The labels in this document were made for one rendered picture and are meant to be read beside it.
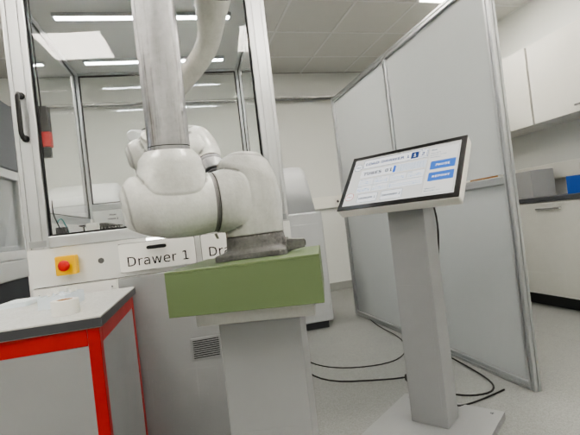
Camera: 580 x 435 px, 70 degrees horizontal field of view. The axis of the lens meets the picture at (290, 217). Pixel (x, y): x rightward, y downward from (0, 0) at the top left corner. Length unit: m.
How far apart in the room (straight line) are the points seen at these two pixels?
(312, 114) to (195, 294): 4.68
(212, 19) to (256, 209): 0.53
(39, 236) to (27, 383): 0.71
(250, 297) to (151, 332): 0.93
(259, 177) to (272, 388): 0.52
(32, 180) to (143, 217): 0.92
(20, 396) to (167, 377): 0.69
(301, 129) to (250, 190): 4.37
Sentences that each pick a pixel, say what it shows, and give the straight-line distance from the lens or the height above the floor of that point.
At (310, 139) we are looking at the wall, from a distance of 5.39.
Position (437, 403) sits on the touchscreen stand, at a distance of 1.94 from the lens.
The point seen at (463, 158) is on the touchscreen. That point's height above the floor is 1.10.
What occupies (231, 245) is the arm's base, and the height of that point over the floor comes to 0.90.
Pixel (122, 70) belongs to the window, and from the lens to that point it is 1.91.
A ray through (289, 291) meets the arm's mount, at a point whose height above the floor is 0.79.
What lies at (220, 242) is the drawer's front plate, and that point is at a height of 0.89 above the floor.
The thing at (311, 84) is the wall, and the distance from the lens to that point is 5.60.
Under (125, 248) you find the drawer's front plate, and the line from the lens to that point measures 1.75.
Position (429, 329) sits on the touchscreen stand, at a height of 0.44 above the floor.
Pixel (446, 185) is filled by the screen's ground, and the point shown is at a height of 1.01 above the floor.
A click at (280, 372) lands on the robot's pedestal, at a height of 0.58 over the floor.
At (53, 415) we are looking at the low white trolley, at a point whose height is 0.53.
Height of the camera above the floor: 0.94
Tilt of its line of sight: 1 degrees up
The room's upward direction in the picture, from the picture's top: 7 degrees counter-clockwise
